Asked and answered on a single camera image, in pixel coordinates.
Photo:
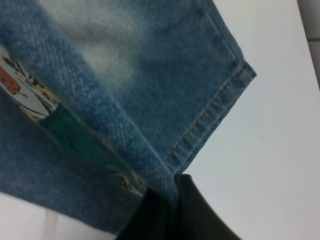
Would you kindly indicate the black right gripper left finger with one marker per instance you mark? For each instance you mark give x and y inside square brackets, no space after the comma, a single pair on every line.
[155,219]

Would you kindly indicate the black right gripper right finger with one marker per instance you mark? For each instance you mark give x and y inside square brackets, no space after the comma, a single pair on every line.
[197,221]

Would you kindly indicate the children's blue denim shorts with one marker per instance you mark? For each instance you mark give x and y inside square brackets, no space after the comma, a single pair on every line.
[101,99]

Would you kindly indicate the clear tape piece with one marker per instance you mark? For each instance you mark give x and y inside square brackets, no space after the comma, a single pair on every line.
[50,225]

